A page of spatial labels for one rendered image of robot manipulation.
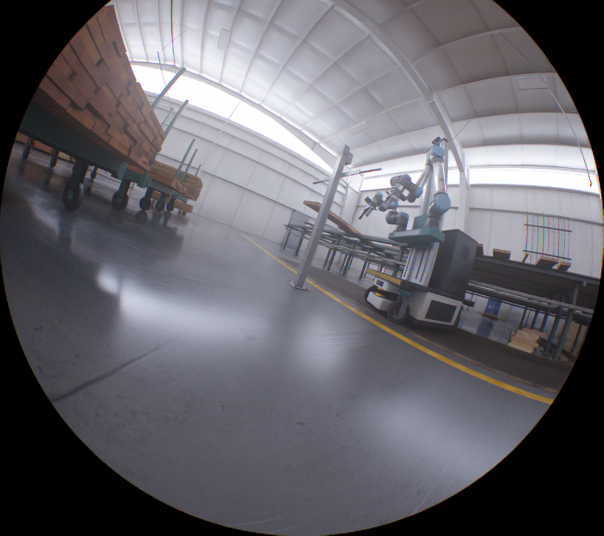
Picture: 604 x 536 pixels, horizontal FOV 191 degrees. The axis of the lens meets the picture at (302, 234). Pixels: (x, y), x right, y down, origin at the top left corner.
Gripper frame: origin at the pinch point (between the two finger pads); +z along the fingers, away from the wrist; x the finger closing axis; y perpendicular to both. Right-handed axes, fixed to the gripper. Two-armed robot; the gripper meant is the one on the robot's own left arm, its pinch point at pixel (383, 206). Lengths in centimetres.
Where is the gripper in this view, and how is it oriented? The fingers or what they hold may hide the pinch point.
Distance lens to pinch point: 129.2
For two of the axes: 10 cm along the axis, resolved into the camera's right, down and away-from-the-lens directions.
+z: -6.7, 7.4, 1.2
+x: -1.5, 0.2, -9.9
